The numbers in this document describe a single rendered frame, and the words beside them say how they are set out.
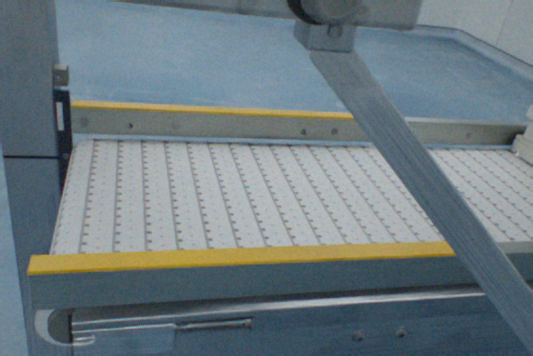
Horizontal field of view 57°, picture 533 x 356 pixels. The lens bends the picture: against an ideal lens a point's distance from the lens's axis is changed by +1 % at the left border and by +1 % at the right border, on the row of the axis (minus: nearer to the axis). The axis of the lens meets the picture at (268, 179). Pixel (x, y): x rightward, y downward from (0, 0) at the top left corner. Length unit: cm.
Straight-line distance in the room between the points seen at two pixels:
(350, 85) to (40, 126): 40
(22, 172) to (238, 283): 35
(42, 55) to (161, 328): 33
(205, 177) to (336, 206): 14
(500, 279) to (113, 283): 25
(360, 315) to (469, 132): 38
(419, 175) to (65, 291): 24
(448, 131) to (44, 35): 51
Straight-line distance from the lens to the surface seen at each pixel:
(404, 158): 32
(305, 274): 37
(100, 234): 43
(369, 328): 45
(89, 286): 35
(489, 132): 76
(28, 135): 62
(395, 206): 54
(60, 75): 58
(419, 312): 45
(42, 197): 66
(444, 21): 622
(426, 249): 41
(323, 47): 30
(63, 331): 40
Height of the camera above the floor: 105
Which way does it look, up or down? 29 degrees down
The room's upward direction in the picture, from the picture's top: 9 degrees clockwise
